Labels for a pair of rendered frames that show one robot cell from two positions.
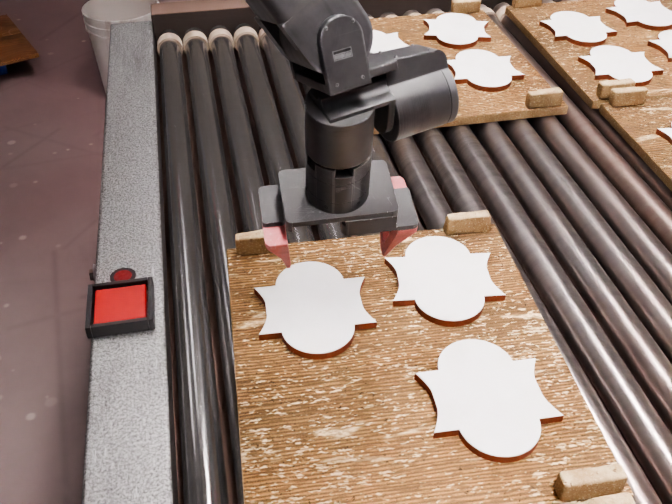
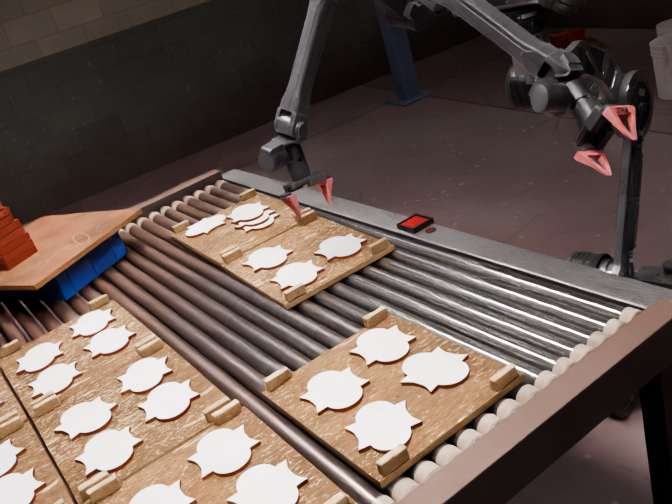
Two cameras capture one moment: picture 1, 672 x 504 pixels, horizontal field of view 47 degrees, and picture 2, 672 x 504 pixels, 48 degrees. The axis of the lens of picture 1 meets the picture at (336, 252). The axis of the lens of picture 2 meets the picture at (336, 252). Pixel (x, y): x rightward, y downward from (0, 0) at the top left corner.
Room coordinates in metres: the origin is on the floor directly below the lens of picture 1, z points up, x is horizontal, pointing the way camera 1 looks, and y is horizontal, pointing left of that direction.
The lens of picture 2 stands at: (2.46, -0.54, 1.80)
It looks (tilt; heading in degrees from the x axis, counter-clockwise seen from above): 24 degrees down; 163
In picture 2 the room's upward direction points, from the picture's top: 17 degrees counter-clockwise
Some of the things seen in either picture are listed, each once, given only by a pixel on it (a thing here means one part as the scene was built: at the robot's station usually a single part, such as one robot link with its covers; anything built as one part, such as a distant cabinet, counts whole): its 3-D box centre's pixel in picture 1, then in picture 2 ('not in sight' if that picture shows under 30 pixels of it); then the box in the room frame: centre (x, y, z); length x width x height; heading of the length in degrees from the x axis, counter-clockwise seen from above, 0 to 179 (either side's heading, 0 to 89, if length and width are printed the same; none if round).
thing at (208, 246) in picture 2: not in sight; (241, 227); (0.15, -0.13, 0.93); 0.41 x 0.35 x 0.02; 10
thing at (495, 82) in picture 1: (429, 57); (383, 381); (1.28, -0.17, 0.94); 0.41 x 0.35 x 0.04; 11
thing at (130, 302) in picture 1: (121, 307); (415, 223); (0.65, 0.25, 0.92); 0.06 x 0.06 x 0.01; 11
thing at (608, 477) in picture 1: (590, 482); (232, 255); (0.40, -0.23, 0.95); 0.06 x 0.02 x 0.03; 99
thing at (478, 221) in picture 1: (467, 222); (295, 292); (0.78, -0.17, 0.95); 0.06 x 0.02 x 0.03; 99
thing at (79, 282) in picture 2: not in sight; (60, 263); (-0.07, -0.70, 0.97); 0.31 x 0.31 x 0.10; 40
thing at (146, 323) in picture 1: (120, 306); (415, 223); (0.65, 0.25, 0.92); 0.08 x 0.08 x 0.02; 11
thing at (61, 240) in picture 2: not in sight; (40, 248); (-0.12, -0.74, 1.03); 0.50 x 0.50 x 0.02; 40
